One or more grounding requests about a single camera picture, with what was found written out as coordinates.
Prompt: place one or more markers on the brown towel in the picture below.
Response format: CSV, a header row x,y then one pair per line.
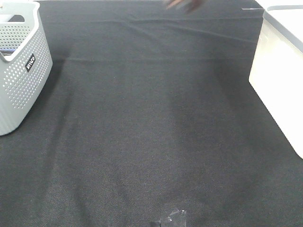
x,y
186,5

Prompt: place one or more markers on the black table cloth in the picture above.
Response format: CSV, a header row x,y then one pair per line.
x,y
149,110

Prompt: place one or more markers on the black basket label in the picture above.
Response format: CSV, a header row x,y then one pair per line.
x,y
29,64

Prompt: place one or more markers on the white storage box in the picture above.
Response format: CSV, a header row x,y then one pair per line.
x,y
277,70

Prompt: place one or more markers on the grey perforated plastic basket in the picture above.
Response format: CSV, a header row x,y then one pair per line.
x,y
20,89

